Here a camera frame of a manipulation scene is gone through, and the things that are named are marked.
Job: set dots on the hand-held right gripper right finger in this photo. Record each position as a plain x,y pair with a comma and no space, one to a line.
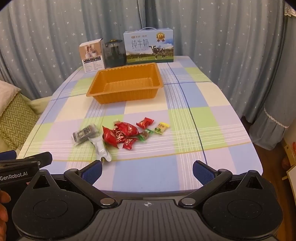
203,172

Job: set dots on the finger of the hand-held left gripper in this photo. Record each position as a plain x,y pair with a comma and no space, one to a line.
8,154
44,158

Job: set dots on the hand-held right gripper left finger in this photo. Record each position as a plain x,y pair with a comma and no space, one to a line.
93,172

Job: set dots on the silver snack packet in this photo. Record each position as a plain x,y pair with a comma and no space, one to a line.
100,147

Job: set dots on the dark grey snack packet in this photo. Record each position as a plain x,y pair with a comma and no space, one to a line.
84,134

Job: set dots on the red candy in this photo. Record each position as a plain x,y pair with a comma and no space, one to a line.
129,142
109,136
145,122

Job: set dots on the large red snack packet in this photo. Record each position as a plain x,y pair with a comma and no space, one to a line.
126,128

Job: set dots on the yellow candy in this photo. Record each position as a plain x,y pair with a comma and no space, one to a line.
161,127

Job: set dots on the green and brown candy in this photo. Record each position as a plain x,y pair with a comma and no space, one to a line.
144,134

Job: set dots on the orange plastic tray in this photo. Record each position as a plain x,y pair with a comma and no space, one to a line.
126,92

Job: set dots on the person's left hand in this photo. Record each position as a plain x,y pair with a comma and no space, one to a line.
3,213

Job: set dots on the green zigzag cushion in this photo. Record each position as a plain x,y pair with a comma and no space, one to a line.
16,120

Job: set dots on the white textured cushion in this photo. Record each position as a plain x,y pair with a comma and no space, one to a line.
7,95

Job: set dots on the blue lace-trimmed cover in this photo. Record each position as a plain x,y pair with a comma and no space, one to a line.
272,132

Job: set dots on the cream wooden furniture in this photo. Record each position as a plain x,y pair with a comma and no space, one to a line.
291,173

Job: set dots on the small white product box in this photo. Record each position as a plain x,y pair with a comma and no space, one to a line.
92,58

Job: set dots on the dark green lidded jar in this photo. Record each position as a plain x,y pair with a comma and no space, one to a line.
114,54

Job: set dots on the blue milk carton box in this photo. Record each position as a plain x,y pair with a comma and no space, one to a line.
148,48

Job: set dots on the blue star-print curtain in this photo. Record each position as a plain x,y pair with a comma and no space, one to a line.
208,27

